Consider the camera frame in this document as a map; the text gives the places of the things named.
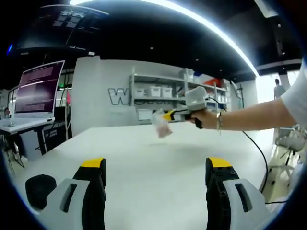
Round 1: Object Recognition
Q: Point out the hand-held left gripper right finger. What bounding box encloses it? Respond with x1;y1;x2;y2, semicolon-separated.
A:
205;157;268;230

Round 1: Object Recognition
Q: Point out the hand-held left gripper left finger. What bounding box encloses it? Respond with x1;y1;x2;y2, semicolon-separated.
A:
39;157;107;230

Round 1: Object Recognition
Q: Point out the clear resealable bag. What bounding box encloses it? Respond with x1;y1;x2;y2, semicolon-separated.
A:
151;109;174;139

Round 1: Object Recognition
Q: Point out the person's right hand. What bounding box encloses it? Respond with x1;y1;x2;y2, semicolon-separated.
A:
190;109;220;130

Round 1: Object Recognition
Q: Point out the red white box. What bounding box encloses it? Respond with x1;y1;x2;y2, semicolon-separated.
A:
202;78;221;88

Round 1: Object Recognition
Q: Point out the grey metal shelf rack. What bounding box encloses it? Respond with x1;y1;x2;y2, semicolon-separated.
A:
129;67;232;120

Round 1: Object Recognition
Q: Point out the black rounded object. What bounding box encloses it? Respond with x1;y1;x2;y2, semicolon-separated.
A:
25;174;57;210

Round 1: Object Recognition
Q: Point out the curved ceiling light strip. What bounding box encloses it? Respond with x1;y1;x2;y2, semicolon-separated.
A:
69;0;260;77

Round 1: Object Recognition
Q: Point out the black equipment box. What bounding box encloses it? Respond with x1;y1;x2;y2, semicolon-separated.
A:
42;123;69;154

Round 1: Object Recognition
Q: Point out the grey office chair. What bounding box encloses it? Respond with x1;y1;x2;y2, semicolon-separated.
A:
268;124;307;173

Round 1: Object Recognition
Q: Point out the white desk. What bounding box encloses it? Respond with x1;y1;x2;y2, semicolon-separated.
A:
0;116;56;159

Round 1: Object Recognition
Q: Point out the person's white shirt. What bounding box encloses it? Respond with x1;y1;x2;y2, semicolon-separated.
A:
280;57;307;125

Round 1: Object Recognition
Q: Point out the purple screen computer monitor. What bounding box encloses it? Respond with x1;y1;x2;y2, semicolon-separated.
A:
14;60;66;115

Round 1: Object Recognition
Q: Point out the thin metal bracelet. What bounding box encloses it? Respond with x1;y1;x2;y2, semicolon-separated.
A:
215;112;224;136

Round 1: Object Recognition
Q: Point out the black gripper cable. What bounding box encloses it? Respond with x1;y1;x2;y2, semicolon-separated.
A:
207;95;288;206

